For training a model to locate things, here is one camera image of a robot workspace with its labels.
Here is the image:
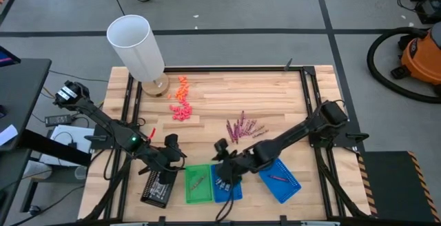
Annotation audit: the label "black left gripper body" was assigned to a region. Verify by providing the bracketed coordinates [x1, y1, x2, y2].
[150, 133, 184, 185]

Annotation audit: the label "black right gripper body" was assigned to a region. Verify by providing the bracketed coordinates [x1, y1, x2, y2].
[211, 138, 244, 186]

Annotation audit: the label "blue plastic basket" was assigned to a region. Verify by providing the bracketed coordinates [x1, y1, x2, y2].
[210, 161, 243, 204]
[258, 157, 302, 205]

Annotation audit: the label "black plastic basket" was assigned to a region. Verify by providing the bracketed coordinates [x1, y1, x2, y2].
[140, 164, 179, 209]

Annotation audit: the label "green plastic basket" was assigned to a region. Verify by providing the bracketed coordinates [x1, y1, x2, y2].
[184, 163, 214, 205]

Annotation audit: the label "orange eraser caps pile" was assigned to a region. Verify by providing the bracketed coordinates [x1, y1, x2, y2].
[174, 76, 190, 102]

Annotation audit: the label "clear plastic cup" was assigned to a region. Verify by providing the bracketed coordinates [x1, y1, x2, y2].
[74, 165, 89, 181]

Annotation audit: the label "white box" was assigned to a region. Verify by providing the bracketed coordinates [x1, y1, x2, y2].
[39, 125, 96, 167]

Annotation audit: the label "black power adapter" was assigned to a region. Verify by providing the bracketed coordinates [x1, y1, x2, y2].
[44, 114, 73, 127]

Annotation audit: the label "white cylinder lamp wooden base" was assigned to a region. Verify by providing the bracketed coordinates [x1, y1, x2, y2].
[106, 14, 170, 98]

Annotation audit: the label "black desk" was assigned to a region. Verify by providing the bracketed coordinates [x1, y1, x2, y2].
[0, 58, 92, 199]

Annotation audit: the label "white paper sheet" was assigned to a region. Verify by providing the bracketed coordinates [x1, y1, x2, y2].
[0, 124, 19, 147]

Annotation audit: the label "black platform hazard stripes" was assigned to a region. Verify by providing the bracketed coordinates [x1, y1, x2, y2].
[358, 151, 441, 224]

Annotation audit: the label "orange shop vacuum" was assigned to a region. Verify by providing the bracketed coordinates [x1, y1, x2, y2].
[391, 21, 441, 96]
[366, 26, 441, 104]

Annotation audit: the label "laptop with blue screen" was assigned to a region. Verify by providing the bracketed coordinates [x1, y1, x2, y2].
[0, 45, 21, 68]

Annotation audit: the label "black equipment case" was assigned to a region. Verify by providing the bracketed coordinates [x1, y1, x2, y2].
[404, 0, 441, 25]

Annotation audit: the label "black aluminium table frame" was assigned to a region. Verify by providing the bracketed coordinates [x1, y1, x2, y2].
[81, 65, 369, 226]

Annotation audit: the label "black floor cable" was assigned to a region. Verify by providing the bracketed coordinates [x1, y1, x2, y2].
[48, 69, 110, 83]

